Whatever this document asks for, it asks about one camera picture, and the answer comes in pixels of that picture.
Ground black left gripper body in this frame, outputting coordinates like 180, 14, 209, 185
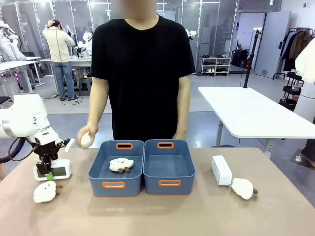
32, 139, 71, 165

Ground white digital clock with display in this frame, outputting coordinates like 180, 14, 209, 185
32, 159, 73, 182

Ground white plush toy brown feet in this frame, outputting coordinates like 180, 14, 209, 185
33, 180, 63, 204
109, 157, 135, 173
230, 177, 259, 200
80, 132, 95, 151

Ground person's right forearm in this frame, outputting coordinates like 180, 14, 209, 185
86, 75, 110, 128

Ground person's left forearm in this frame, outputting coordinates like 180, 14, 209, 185
175, 73, 191, 135

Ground white digital clock with buttons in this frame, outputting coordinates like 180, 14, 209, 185
211, 155, 233, 186

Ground person's right hand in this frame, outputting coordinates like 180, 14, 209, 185
77, 124, 99, 148

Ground person's left hand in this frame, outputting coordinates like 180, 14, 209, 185
172, 131, 187, 141

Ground grey stool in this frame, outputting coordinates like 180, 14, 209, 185
78, 76, 93, 96

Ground white background workbench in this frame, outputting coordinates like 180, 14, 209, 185
39, 56, 93, 96

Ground white background desk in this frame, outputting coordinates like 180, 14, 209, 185
0, 56, 46, 93

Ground background person cream sweater jeans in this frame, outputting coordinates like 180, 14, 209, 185
42, 19, 79, 101

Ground white background humanoid robot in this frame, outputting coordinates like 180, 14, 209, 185
0, 20, 30, 93

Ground person's black t-shirt torso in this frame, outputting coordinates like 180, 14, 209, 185
90, 14, 196, 141

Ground wooden shoe rack with shoes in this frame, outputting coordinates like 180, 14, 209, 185
200, 54, 231, 77

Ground white table with grey legs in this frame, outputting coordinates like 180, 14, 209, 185
197, 86, 315, 158

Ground black tripod pole stand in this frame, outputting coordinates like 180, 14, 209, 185
242, 29, 261, 89

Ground black rolling cart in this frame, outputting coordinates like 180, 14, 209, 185
279, 71, 305, 111

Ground clothes rack with coats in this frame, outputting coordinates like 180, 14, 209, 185
272, 27, 315, 80

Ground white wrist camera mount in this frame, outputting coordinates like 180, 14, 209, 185
63, 138, 76, 152

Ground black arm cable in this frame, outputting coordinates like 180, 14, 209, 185
0, 136, 37, 164

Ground blue basket orange handles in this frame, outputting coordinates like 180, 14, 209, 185
142, 139, 197, 196
88, 140, 145, 197

